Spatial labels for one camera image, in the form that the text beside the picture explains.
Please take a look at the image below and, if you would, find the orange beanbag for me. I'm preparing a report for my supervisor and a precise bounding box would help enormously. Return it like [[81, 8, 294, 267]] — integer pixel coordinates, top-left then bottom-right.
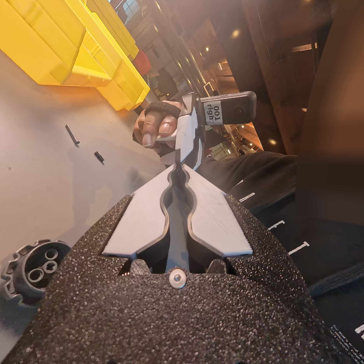
[[134, 51, 153, 75]]

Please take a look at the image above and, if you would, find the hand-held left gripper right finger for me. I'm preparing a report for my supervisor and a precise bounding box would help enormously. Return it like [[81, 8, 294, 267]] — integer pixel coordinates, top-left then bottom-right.
[[183, 165, 254, 268]]

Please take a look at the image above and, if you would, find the person in black hoodie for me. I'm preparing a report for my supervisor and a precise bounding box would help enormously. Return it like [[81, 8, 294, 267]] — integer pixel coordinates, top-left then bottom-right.
[[228, 171, 364, 364]]

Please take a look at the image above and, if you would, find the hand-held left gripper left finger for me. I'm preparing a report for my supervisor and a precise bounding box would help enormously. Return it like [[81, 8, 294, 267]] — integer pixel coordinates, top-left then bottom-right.
[[103, 165, 178, 260]]

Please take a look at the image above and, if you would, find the person's right forearm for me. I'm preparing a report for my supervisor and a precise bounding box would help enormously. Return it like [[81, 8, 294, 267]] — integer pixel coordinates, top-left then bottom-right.
[[196, 151, 300, 197]]

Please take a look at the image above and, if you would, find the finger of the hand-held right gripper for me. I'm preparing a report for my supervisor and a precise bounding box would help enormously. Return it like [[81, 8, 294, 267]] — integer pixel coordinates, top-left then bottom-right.
[[192, 121, 205, 172], [174, 94, 199, 167]]

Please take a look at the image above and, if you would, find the small black brick axle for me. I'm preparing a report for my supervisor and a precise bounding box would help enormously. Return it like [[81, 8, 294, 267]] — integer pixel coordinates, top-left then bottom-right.
[[64, 124, 81, 147]]

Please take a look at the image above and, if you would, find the yellow storage bin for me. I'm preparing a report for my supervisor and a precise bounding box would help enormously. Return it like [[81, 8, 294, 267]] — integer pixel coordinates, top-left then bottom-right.
[[0, 0, 114, 87], [83, 0, 152, 112]]

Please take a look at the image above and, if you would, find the grey desk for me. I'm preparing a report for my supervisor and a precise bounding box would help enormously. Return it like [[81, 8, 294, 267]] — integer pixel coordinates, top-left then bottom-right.
[[0, 49, 178, 356]]

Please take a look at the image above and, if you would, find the grey toothed brick wheel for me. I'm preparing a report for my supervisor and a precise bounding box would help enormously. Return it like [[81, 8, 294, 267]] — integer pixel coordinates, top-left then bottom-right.
[[0, 239, 72, 309]]

